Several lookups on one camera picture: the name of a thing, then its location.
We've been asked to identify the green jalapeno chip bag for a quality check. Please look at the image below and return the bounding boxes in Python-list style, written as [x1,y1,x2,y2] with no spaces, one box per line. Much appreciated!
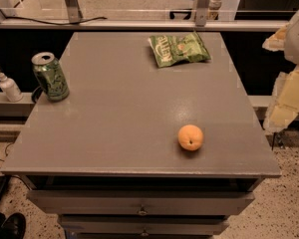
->
[149,32,211,68]

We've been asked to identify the metal frame post left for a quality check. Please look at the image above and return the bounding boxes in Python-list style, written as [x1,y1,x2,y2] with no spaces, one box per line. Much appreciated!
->
[64,0,83,24]

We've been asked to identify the orange fruit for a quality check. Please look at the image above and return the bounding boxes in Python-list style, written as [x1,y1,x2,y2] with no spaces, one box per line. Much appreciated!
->
[177,124,203,151]

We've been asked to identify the green soda can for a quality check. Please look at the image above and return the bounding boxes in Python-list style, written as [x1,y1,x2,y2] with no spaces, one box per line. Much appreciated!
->
[31,52,70,102]

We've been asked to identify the top grey drawer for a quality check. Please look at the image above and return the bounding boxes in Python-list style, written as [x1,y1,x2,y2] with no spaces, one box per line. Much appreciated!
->
[27,190,254,216]

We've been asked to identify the black cable on ledge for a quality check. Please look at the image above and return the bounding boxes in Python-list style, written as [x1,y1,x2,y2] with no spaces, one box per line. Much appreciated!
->
[0,0,108,26]

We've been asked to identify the grey drawer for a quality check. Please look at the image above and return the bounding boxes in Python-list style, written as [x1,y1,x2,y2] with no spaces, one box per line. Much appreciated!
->
[59,215,228,236]
[27,190,254,216]

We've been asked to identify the grey drawer cabinet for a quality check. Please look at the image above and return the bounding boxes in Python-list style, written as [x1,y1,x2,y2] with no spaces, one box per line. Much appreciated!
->
[2,32,280,239]

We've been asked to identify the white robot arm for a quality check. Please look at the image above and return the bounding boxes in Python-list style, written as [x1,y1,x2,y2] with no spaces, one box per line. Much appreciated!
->
[262,10,299,133]

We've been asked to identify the metal frame post right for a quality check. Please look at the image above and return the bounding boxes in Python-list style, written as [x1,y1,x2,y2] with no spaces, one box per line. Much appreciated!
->
[194,0,210,27]

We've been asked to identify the white pump bottle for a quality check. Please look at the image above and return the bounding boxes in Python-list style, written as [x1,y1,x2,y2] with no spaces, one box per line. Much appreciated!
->
[0,70,23,103]

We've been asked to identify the black shoe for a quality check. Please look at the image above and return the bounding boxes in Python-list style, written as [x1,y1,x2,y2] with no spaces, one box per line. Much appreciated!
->
[0,212,26,239]

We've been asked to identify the metal frame post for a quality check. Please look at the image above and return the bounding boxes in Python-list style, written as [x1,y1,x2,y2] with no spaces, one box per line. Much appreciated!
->
[64,0,83,24]
[194,0,210,27]

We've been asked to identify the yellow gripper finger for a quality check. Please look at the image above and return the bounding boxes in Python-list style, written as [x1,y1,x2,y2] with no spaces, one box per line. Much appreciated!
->
[263,66,299,132]
[262,26,287,52]

